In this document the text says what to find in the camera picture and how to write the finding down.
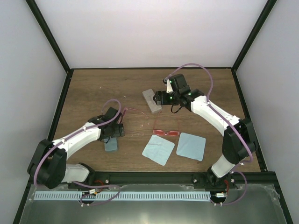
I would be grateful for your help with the light blue slotted cable duct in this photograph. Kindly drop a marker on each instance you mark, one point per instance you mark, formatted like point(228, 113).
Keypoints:
point(123, 196)

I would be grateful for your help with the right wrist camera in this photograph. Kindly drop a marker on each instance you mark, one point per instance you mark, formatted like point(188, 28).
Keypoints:
point(177, 84)

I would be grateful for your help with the light blue cloth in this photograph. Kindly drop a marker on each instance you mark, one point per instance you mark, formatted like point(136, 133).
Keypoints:
point(191, 146)
point(158, 150)

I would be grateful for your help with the black enclosure frame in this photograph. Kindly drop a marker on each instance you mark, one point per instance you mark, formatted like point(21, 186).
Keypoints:
point(268, 7)

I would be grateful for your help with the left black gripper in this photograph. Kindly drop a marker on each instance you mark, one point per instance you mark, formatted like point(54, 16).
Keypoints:
point(118, 133)

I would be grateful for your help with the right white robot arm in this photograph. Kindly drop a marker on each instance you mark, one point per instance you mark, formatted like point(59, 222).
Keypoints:
point(239, 137)

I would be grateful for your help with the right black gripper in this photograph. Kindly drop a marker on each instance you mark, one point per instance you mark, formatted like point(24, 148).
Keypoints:
point(161, 99)

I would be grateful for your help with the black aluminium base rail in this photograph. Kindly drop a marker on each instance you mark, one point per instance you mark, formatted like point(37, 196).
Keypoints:
point(197, 179)

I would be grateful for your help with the light grey glasses case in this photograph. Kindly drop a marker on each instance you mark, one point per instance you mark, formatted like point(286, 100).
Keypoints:
point(148, 96)

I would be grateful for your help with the blue-grey glasses case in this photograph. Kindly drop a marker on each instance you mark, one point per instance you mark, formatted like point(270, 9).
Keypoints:
point(110, 145)

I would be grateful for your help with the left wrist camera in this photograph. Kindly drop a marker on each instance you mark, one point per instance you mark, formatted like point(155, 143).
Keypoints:
point(110, 113)

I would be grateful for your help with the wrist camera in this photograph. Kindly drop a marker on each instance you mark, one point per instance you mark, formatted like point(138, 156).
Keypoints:
point(110, 113)
point(177, 84)

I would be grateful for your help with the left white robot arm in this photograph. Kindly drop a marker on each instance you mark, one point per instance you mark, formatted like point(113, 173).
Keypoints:
point(49, 167)

